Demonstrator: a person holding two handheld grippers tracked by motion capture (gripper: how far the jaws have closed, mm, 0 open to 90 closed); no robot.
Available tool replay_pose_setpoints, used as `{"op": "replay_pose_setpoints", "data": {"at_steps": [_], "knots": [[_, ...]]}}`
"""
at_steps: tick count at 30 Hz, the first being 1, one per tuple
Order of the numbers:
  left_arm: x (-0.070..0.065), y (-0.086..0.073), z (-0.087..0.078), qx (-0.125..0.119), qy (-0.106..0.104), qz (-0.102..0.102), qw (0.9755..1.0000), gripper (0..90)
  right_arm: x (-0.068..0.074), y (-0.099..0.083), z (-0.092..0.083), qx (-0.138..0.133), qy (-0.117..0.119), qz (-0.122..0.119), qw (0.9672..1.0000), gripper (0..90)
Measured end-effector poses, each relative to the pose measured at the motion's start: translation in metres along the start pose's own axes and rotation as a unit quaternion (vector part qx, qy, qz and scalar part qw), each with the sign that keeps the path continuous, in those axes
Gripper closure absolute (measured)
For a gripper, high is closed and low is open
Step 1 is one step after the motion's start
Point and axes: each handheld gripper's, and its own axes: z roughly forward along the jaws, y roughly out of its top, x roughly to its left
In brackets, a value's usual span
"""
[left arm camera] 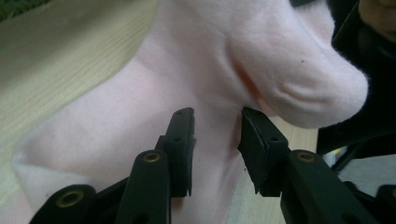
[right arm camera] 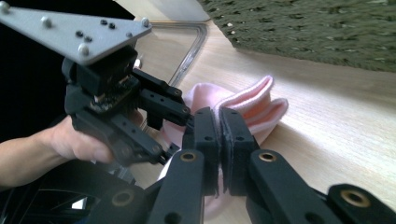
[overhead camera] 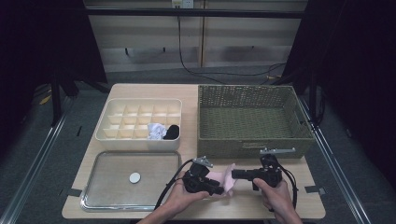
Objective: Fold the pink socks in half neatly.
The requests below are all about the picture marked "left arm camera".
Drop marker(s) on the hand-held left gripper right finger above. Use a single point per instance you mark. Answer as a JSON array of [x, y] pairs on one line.
[[261, 149]]

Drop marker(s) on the pink sock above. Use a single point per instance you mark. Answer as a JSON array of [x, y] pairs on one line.
[[140, 93], [295, 71]]

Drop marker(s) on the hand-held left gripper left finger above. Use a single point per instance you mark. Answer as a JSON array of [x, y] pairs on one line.
[[180, 146]]

